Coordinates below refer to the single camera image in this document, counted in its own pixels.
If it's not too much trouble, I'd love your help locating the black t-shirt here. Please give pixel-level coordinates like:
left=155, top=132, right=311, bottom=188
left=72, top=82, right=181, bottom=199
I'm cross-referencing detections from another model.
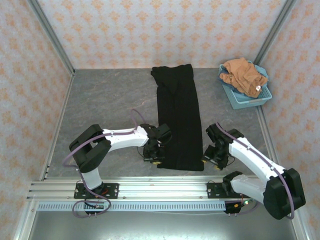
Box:
left=150, top=63, right=205, bottom=172

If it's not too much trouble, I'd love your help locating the light blue plastic basket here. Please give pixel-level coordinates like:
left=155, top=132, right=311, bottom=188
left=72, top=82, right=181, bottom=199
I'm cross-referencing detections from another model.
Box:
left=218, top=62, right=274, bottom=111

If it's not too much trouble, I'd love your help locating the orange t-shirt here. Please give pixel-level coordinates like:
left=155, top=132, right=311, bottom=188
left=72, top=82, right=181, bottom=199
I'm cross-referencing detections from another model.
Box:
left=222, top=57, right=269, bottom=99

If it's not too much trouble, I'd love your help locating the aluminium mounting rail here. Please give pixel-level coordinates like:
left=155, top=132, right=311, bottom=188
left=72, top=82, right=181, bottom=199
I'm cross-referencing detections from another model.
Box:
left=26, top=178, right=261, bottom=201

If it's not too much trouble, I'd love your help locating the slotted grey cable duct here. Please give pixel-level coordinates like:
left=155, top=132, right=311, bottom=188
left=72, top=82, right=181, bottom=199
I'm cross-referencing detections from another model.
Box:
left=36, top=201, right=227, bottom=213

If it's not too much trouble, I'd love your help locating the aluminium side frame rail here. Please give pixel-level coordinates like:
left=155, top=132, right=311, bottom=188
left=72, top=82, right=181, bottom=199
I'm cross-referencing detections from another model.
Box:
left=256, top=106, right=285, bottom=167
left=39, top=71, right=76, bottom=181

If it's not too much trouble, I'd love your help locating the aluminium frame post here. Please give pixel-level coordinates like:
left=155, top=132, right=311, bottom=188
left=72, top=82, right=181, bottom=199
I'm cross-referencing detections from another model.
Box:
left=253, top=0, right=299, bottom=66
left=26, top=0, right=77, bottom=76

